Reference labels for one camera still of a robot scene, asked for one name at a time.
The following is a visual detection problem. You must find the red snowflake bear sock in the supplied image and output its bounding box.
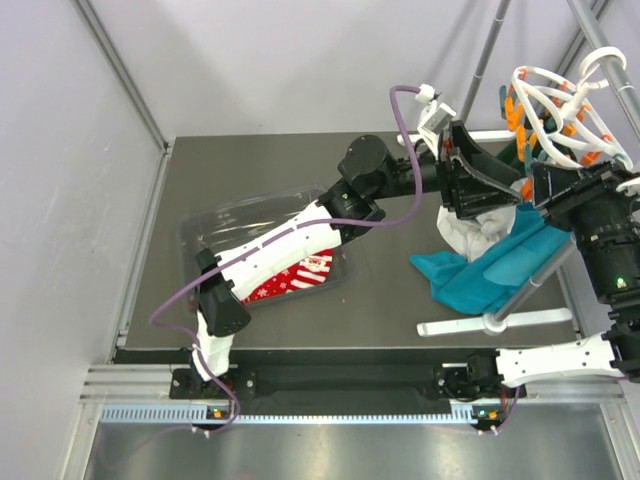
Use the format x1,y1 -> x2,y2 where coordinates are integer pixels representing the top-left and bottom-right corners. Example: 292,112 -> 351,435
243,266 -> 297,304

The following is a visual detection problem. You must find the dark green sock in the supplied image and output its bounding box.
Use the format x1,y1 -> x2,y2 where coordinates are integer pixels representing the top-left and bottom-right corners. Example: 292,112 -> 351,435
496,119 -> 545,176

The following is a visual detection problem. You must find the clear plastic bin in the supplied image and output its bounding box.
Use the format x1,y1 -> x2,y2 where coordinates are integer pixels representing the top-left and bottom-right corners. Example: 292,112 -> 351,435
177,185 -> 349,309

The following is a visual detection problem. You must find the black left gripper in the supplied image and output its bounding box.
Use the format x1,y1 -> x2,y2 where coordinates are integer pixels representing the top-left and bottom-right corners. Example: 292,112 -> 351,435
369,121 -> 523,219

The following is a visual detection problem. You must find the white cloth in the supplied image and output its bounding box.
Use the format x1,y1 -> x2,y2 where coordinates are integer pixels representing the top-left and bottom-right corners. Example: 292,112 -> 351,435
436,206 -> 516,262

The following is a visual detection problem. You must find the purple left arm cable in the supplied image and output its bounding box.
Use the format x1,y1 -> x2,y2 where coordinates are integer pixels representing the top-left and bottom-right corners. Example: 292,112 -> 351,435
99,85 -> 436,469

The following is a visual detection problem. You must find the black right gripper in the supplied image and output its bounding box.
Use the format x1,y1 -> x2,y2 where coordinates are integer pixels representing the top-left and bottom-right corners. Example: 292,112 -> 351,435
530,160 -> 640,307

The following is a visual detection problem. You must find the white round clip hanger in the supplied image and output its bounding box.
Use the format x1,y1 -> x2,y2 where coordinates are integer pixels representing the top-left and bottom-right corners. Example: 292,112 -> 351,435
499,47 -> 633,171

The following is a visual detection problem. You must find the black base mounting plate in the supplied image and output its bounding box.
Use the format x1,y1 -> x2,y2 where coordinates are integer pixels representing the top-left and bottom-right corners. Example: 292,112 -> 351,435
112,347 -> 526,406

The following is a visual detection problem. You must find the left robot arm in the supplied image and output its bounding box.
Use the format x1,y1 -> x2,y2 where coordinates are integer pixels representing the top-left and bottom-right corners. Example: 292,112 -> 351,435
191,121 -> 523,397

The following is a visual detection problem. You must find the red striped santa sock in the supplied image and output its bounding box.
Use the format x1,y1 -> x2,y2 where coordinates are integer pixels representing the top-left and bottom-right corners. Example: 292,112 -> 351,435
288,250 -> 333,291

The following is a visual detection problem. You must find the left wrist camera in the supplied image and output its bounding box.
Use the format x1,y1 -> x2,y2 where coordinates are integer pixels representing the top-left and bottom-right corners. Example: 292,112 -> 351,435
415,84 -> 456,154

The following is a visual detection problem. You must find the grey drying rack frame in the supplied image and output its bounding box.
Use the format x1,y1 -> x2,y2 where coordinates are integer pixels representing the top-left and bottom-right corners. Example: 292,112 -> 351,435
417,1 -> 639,337

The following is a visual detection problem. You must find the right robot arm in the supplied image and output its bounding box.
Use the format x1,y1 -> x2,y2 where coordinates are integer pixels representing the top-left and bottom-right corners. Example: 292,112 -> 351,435
466,161 -> 639,396

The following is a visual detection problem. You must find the teal cloth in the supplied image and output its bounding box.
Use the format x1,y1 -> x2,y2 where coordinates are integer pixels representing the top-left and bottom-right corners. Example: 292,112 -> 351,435
409,203 -> 570,315

